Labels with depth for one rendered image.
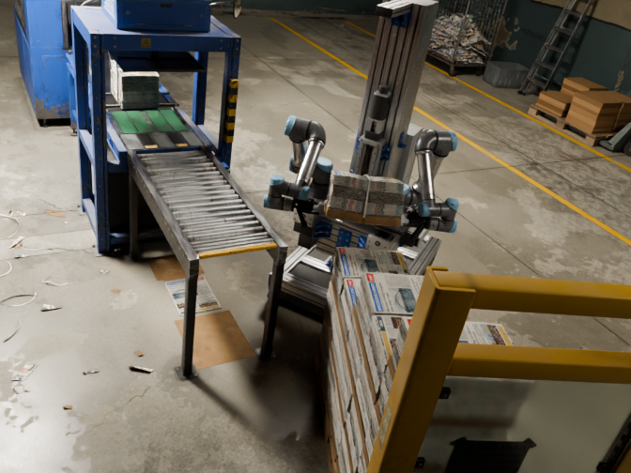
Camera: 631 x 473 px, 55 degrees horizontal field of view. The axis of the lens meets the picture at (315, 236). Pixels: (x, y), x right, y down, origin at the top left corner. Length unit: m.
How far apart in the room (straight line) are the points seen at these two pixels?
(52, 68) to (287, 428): 4.28
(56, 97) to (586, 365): 5.68
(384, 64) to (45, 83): 3.78
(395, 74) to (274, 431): 2.08
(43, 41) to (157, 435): 4.11
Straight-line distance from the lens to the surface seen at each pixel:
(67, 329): 3.97
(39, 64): 6.42
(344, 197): 3.09
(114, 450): 3.31
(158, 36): 4.06
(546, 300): 1.43
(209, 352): 3.78
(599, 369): 1.64
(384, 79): 3.63
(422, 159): 3.35
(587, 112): 8.99
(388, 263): 3.28
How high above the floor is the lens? 2.55
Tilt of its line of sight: 31 degrees down
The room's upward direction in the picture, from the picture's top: 10 degrees clockwise
